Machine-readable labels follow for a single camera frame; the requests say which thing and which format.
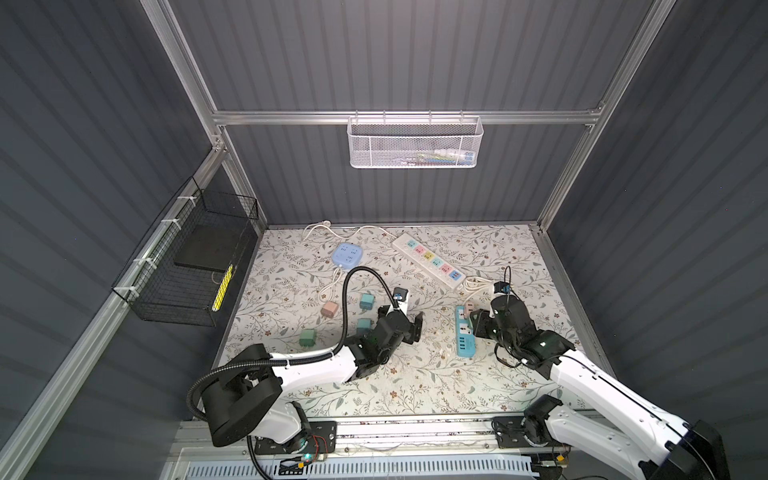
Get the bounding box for long white power strip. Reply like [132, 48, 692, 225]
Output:
[392, 234, 466, 290]

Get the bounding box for pink plug cube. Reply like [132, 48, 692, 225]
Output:
[320, 301, 339, 318]

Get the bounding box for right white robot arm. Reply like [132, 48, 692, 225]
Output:
[468, 293, 730, 479]

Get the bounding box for teal plug cube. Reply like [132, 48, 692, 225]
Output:
[359, 293, 375, 311]
[356, 318, 373, 335]

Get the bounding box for round blue power hub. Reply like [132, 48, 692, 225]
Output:
[331, 242, 363, 270]

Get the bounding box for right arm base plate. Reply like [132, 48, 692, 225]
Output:
[491, 415, 571, 451]

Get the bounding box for floral patterned table mat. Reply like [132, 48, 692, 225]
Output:
[219, 225, 584, 417]

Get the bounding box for white wire mesh basket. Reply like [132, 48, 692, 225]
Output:
[346, 113, 484, 169]

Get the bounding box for teal small power strip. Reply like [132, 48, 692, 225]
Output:
[455, 306, 476, 358]

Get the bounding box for black foam pad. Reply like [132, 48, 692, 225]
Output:
[174, 225, 240, 273]

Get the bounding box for teal plug cube upper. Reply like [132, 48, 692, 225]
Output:
[359, 293, 375, 311]

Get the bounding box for teal plug cube lower left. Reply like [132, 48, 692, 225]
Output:
[356, 318, 373, 335]

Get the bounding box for green plug cube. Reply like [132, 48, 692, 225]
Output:
[299, 329, 317, 348]

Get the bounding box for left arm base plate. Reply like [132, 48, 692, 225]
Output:
[255, 420, 338, 455]

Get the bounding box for coiled white cable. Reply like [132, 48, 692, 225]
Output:
[458, 275, 496, 295]

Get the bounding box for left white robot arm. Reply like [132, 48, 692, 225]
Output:
[189, 309, 424, 451]

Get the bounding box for black wire basket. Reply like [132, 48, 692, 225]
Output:
[113, 181, 259, 327]

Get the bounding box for yellow marker pen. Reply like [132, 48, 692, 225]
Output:
[211, 264, 235, 312]

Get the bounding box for black corrugated cable conduit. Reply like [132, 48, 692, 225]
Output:
[185, 266, 397, 480]

